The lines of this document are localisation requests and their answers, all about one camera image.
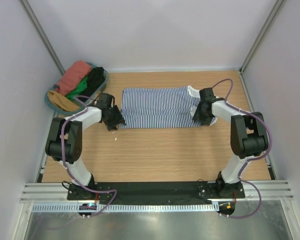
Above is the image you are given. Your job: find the corner aluminium post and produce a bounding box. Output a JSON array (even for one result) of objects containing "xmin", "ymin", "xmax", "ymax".
[
  {"xmin": 239, "ymin": 0, "xmax": 286, "ymax": 75},
  {"xmin": 19, "ymin": 0, "xmax": 65, "ymax": 75}
]

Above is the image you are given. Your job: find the blue white striped tank top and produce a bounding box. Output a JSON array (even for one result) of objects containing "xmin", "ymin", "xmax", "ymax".
[{"xmin": 119, "ymin": 85, "xmax": 203, "ymax": 130}]

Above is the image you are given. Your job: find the left corner aluminium post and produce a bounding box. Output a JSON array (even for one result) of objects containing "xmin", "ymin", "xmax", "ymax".
[{"xmin": 19, "ymin": 0, "xmax": 65, "ymax": 75}]

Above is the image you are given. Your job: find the aluminium frame rail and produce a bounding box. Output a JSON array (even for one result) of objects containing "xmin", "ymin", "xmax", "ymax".
[{"xmin": 19, "ymin": 180, "xmax": 294, "ymax": 203}]

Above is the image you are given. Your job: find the teal plastic laundry basket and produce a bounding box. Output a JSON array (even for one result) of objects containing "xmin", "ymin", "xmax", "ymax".
[{"xmin": 44, "ymin": 61, "xmax": 109, "ymax": 116}]

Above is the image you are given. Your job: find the green tank top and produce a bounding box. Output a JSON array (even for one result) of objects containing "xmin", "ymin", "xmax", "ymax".
[{"xmin": 65, "ymin": 76, "xmax": 88, "ymax": 101}]

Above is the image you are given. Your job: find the tan tank top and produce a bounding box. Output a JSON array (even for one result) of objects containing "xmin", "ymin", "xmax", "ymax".
[{"xmin": 47, "ymin": 90, "xmax": 80, "ymax": 112}]

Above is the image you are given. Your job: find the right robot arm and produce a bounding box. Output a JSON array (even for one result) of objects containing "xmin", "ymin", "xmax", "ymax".
[{"xmin": 188, "ymin": 87, "xmax": 271, "ymax": 198}]

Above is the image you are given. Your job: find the black tank top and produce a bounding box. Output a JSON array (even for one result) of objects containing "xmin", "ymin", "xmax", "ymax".
[{"xmin": 79, "ymin": 67, "xmax": 105, "ymax": 97}]

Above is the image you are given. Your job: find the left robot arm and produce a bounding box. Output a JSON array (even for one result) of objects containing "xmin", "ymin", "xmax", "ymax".
[{"xmin": 45, "ymin": 93, "xmax": 126, "ymax": 200}]

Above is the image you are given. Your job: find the pink tank top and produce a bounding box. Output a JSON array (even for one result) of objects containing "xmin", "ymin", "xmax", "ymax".
[{"xmin": 54, "ymin": 60, "xmax": 92, "ymax": 96}]

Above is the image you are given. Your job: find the slotted cable duct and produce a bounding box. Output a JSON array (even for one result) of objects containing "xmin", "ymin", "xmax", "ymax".
[{"xmin": 32, "ymin": 202, "xmax": 219, "ymax": 213}]

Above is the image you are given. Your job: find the right corner aluminium post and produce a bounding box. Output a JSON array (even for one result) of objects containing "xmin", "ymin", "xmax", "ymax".
[{"xmin": 239, "ymin": 0, "xmax": 286, "ymax": 75}]

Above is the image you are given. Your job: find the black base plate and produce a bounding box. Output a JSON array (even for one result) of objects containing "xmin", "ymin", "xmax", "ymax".
[{"xmin": 66, "ymin": 179, "xmax": 246, "ymax": 206}]

